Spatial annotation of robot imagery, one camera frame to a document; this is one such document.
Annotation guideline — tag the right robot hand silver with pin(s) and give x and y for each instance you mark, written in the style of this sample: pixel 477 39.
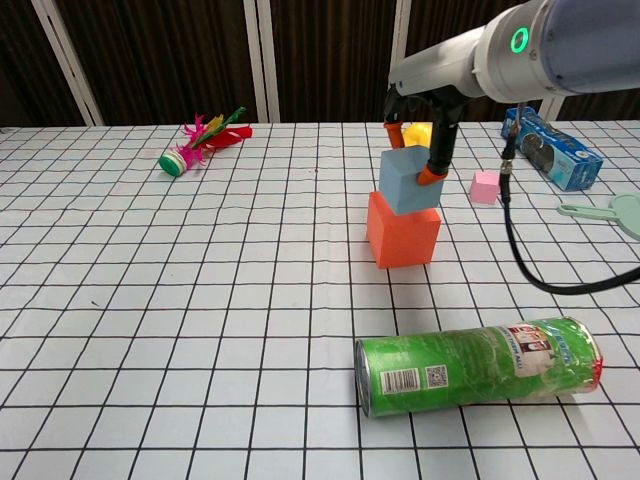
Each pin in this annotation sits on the right robot hand silver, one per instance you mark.
pixel 435 65

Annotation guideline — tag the blue foam cube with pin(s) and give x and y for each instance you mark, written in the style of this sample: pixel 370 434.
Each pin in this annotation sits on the blue foam cube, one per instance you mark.
pixel 400 185

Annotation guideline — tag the pink foam cube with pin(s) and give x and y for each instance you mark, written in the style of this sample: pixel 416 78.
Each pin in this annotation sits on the pink foam cube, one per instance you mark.
pixel 484 187

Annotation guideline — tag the mint green hand brush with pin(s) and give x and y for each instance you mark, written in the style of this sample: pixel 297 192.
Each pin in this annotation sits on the mint green hand brush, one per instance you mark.
pixel 627 210

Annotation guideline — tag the yellow ball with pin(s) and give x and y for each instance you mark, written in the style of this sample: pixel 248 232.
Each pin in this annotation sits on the yellow ball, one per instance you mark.
pixel 417 134

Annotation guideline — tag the blue cookie box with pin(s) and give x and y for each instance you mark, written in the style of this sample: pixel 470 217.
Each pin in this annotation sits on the blue cookie box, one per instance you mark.
pixel 575 165

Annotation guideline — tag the orange foam cube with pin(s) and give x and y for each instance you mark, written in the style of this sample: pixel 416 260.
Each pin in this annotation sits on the orange foam cube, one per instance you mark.
pixel 400 240

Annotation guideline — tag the colourful feather shuttlecock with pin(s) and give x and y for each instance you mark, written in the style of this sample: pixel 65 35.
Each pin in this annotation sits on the colourful feather shuttlecock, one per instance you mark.
pixel 174 162

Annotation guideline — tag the green chips can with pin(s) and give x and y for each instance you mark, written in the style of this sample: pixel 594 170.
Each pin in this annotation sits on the green chips can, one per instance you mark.
pixel 450 370

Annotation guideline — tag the white checked tablecloth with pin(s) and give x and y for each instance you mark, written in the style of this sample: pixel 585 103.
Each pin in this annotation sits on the white checked tablecloth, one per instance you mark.
pixel 150 300

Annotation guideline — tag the dark folding screen white frame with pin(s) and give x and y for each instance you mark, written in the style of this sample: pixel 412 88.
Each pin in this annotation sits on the dark folding screen white frame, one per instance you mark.
pixel 150 50

